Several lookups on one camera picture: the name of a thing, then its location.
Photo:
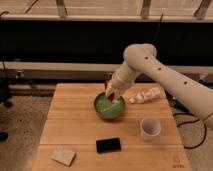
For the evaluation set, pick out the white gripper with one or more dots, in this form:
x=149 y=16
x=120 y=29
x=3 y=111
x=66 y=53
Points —
x=118 y=86

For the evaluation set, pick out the red pepper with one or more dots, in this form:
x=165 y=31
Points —
x=109 y=91

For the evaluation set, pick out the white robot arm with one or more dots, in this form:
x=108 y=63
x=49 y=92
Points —
x=141 y=58

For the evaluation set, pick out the green ceramic bowl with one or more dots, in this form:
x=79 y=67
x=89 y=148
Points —
x=107 y=109

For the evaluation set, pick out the white ceramic cup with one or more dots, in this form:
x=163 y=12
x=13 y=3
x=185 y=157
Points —
x=149 y=128

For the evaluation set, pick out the black rectangular phone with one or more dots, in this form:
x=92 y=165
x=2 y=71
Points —
x=108 y=145

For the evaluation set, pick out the wooden table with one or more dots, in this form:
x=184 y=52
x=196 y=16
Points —
x=73 y=123

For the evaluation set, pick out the beige sponge block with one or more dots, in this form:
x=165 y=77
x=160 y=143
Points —
x=63 y=155

